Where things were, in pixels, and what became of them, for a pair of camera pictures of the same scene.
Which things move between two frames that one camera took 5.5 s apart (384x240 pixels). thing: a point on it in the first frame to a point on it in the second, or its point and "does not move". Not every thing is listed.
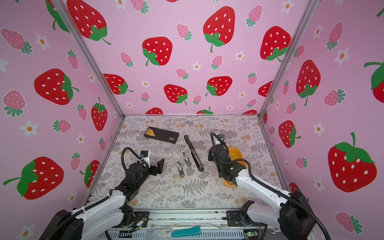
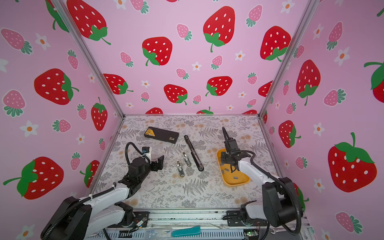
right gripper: (210, 155) to (223, 156)
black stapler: (194, 155) does not move
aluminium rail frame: (189, 224) does not move
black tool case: (161, 134) does not move
